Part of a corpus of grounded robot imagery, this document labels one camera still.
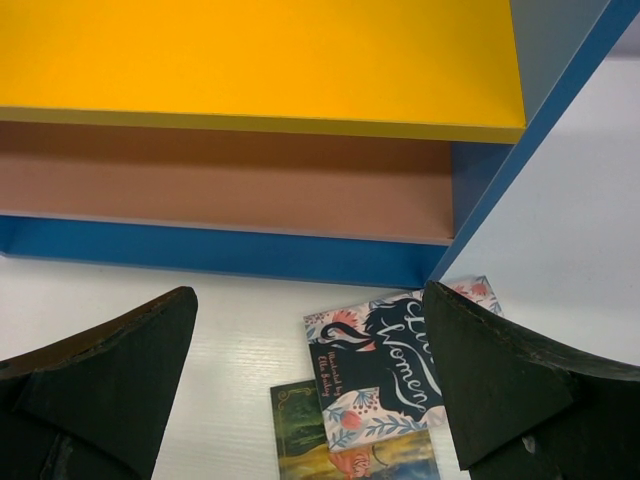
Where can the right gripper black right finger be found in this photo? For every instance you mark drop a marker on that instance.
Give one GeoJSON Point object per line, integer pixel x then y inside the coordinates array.
{"type": "Point", "coordinates": [521, 405]}

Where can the Animal Farm book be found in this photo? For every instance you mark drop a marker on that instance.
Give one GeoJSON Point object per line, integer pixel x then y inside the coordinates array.
{"type": "Point", "coordinates": [310, 435]}

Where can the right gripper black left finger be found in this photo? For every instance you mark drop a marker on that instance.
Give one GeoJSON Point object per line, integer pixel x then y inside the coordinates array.
{"type": "Point", "coordinates": [95, 405]}

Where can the blue and yellow bookshelf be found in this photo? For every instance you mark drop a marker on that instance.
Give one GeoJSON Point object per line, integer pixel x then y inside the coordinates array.
{"type": "Point", "coordinates": [349, 142]}

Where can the Little Women book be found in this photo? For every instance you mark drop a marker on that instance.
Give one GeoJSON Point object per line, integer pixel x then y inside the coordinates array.
{"type": "Point", "coordinates": [374, 371]}

